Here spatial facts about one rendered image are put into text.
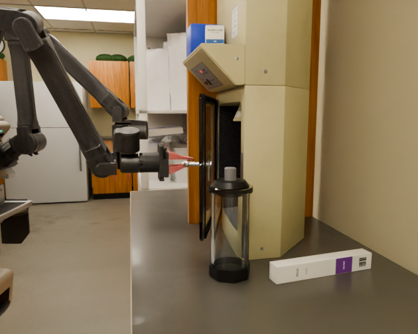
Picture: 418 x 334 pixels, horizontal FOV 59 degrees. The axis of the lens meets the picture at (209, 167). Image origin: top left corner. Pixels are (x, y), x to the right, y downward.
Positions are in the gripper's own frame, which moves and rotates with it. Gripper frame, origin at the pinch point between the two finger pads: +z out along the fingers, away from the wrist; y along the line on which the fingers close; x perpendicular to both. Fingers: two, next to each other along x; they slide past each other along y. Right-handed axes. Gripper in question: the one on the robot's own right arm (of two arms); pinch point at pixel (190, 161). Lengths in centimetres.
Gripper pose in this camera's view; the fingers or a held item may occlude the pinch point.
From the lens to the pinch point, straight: 108.2
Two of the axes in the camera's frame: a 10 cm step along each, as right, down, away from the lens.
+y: 0.0, -9.9, -1.4
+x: -2.1, -1.4, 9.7
